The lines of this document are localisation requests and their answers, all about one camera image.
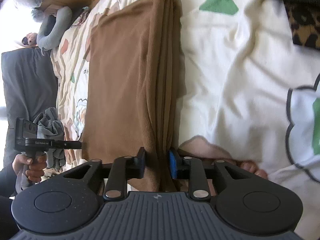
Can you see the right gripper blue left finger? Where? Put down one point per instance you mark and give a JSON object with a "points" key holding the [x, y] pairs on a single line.
{"points": [[119, 172]]}

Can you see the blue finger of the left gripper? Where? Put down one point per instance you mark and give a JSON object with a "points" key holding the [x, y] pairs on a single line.
{"points": [[72, 145]]}

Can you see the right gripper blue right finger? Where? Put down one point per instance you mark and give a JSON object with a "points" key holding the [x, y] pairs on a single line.
{"points": [[191, 169]]}

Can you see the brown printed t-shirt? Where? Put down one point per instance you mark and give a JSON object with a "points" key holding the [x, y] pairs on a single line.
{"points": [[133, 79]]}

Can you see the left forearm dark sleeve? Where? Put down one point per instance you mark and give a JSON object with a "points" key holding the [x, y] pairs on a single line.
{"points": [[7, 181]]}

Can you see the person's left hand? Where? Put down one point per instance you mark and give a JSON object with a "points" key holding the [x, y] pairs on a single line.
{"points": [[36, 167]]}

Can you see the grey crumpled garment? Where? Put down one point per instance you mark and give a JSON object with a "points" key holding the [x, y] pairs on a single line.
{"points": [[45, 126]]}

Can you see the person's right foot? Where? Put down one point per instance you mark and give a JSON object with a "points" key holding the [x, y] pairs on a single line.
{"points": [[253, 168]]}

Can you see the plush toy with sunglasses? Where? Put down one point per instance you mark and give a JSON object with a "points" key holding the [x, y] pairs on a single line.
{"points": [[29, 41]]}

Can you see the cream bear print blanket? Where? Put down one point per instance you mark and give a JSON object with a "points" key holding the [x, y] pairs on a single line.
{"points": [[247, 92]]}

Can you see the grey neck pillow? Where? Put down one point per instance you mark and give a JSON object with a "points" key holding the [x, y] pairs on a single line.
{"points": [[53, 29]]}

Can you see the colourful dotted cloth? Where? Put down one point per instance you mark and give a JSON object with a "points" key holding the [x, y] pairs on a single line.
{"points": [[81, 16]]}

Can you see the leopard print cloth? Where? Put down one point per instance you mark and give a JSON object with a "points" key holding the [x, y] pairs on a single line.
{"points": [[304, 24]]}

